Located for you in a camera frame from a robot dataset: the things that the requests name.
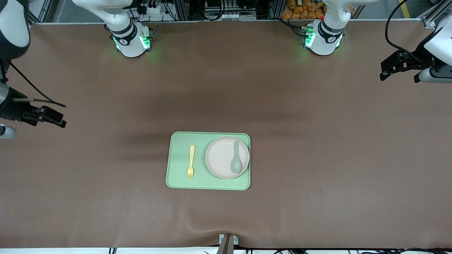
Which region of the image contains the aluminium frame post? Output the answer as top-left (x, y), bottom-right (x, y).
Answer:
top-left (267, 0), bottom-right (285, 20)
top-left (173, 0), bottom-right (191, 21)

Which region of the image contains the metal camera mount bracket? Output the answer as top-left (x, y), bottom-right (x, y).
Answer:
top-left (216, 234), bottom-right (239, 254)

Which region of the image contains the round beige plate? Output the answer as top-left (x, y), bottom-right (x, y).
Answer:
top-left (205, 136), bottom-right (250, 179)

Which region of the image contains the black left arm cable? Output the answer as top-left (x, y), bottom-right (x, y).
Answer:
top-left (385, 0), bottom-right (421, 60)

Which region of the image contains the brown table mat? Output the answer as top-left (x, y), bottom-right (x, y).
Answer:
top-left (0, 21), bottom-right (452, 249)

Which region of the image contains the light green rectangular tray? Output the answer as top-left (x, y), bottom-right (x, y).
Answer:
top-left (165, 132), bottom-right (251, 191)

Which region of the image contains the yellow plastic fork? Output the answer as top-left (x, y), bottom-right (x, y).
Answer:
top-left (187, 145), bottom-right (196, 180)

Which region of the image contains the white terminal block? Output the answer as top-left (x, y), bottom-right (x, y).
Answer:
top-left (204, 12), bottom-right (257, 20)

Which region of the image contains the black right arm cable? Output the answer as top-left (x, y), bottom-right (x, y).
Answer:
top-left (0, 58), bottom-right (66, 107)

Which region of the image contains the white power strip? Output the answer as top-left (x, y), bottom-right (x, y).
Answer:
top-left (136, 3), bottom-right (163, 14)

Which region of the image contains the aluminium frame rail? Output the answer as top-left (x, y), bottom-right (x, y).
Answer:
top-left (28, 0), bottom-right (53, 25)
top-left (422, 0), bottom-right (452, 29)

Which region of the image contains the pale green plastic spoon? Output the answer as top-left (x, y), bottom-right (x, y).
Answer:
top-left (231, 141), bottom-right (243, 174)

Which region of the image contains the pile of orange objects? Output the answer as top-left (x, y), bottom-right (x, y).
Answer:
top-left (281, 0), bottom-right (353, 20)

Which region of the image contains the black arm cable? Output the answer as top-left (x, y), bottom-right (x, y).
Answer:
top-left (0, 58), bottom-right (66, 107)
top-left (385, 0), bottom-right (421, 60)

